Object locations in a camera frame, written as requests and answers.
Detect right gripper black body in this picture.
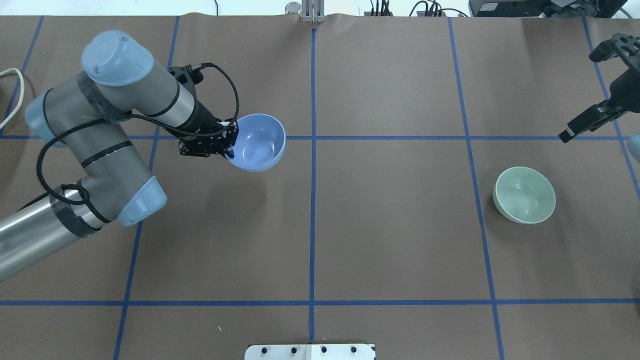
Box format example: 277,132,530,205
588,33,640,113

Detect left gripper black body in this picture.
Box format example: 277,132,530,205
177,120,239,158

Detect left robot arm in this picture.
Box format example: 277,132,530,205
0,30,239,281

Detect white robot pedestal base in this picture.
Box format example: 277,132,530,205
244,343,377,360

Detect green bowl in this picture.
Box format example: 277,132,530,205
492,166,557,224

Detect blue bowl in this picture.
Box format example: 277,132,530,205
226,113,287,173

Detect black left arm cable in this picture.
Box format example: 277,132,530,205
36,62,241,206

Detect white toaster power cable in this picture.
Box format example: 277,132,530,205
0,67,26,131

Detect aluminium frame post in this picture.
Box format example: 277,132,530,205
300,0,326,24

